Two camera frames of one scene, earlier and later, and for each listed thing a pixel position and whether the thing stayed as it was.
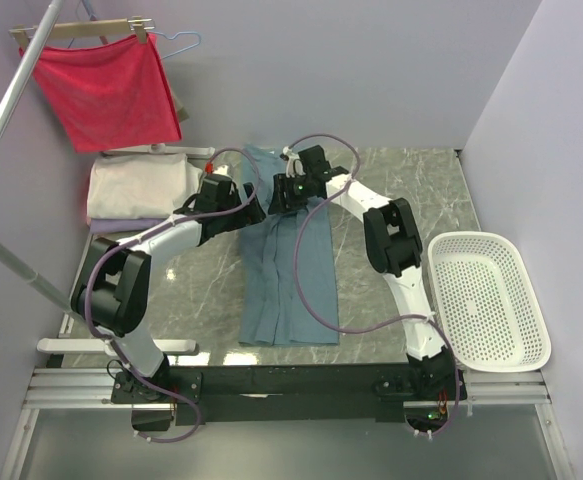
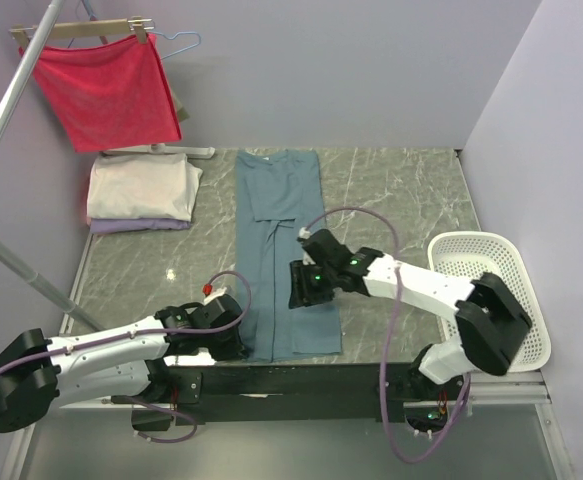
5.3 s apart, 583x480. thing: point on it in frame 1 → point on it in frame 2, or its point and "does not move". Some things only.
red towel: (110, 95) does not move
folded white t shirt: (140, 186) does not move
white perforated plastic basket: (490, 318) does not move
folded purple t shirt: (108, 225) does not move
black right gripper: (281, 185) → (301, 294)
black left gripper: (253, 213) → (233, 349)
